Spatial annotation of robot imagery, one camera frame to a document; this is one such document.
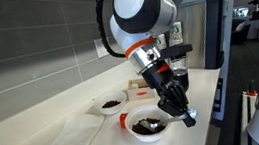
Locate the silver spoon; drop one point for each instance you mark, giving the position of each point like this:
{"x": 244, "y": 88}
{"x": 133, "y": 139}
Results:
{"x": 169, "y": 120}

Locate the white double wall outlet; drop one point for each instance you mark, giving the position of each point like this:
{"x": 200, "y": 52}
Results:
{"x": 100, "y": 49}

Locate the stainless steel appliance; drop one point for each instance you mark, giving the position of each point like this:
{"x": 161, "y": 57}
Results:
{"x": 198, "y": 33}

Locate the wooden box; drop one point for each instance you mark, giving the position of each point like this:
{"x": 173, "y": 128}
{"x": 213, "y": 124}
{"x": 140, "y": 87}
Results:
{"x": 133, "y": 90}

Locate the red plastic cup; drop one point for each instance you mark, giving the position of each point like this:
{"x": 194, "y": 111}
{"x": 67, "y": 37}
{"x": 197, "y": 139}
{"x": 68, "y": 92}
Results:
{"x": 123, "y": 121}

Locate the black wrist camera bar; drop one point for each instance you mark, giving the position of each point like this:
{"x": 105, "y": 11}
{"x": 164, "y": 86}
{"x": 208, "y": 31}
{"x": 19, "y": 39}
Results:
{"x": 177, "y": 50}

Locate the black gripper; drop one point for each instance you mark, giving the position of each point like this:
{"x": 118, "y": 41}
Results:
{"x": 168, "y": 87}

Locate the white napkin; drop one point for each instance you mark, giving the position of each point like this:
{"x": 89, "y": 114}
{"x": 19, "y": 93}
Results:
{"x": 74, "y": 137}

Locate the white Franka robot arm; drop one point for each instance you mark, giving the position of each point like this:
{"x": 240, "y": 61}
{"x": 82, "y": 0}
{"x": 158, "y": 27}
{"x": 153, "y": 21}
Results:
{"x": 134, "y": 4}

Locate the small white bowl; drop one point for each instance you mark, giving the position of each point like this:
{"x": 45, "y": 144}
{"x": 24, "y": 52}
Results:
{"x": 111, "y": 111}

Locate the large white bowl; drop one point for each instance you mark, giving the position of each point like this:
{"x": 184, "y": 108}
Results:
{"x": 148, "y": 138}

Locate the short patterned paper cup stack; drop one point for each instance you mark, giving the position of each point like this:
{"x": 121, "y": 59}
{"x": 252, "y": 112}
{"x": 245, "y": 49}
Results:
{"x": 162, "y": 42}

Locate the black tumbler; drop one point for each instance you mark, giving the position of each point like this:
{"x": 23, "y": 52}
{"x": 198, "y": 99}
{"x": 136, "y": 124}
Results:
{"x": 184, "y": 78}

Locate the dark grounds in small bowl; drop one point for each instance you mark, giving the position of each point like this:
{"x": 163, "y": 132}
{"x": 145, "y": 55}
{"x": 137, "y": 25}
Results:
{"x": 110, "y": 103}

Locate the dark grounds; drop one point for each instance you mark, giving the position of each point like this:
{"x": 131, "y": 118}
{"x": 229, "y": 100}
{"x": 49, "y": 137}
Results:
{"x": 110, "y": 103}
{"x": 137, "y": 128}

